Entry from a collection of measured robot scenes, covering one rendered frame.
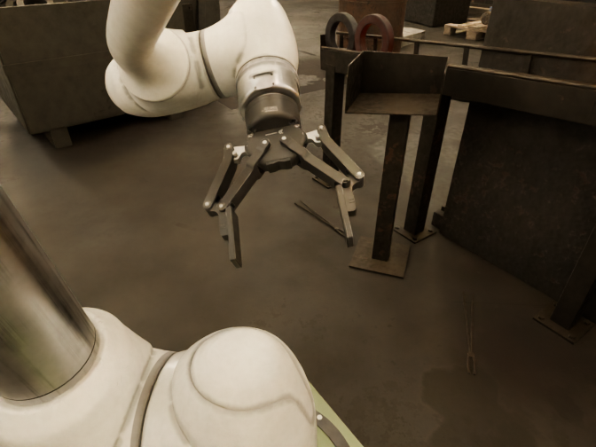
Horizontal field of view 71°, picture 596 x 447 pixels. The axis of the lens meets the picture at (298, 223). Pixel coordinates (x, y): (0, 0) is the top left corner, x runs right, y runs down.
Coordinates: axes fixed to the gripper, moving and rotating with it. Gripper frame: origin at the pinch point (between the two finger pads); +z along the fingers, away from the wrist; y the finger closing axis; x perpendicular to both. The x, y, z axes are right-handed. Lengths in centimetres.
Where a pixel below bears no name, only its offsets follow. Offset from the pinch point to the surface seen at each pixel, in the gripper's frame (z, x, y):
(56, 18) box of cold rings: -186, 86, -112
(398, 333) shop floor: -2, 90, 20
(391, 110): -59, 55, 30
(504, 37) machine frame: -77, 54, 68
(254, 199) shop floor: -80, 124, -27
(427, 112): -55, 53, 39
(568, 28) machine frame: -66, 44, 78
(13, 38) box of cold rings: -173, 83, -130
